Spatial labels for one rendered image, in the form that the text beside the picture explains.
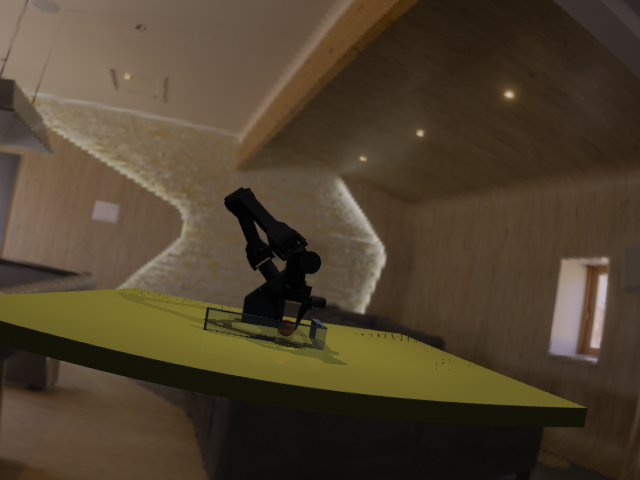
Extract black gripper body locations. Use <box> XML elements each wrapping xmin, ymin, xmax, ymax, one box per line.
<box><xmin>256</xmin><ymin>271</ymin><xmax>326</xmax><ymax>308</ymax></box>

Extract clear low walls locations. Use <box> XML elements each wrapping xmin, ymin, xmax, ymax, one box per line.
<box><xmin>205</xmin><ymin>309</ymin><xmax>327</xmax><ymax>350</ymax></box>

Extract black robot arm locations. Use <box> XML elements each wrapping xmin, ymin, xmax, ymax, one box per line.
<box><xmin>224</xmin><ymin>187</ymin><xmax>321</xmax><ymax>302</ymax></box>

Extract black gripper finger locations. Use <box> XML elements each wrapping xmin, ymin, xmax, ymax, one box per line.
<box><xmin>268</xmin><ymin>301</ymin><xmax>279</xmax><ymax>320</ymax></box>
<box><xmin>295</xmin><ymin>305</ymin><xmax>312</xmax><ymax>323</ymax></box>

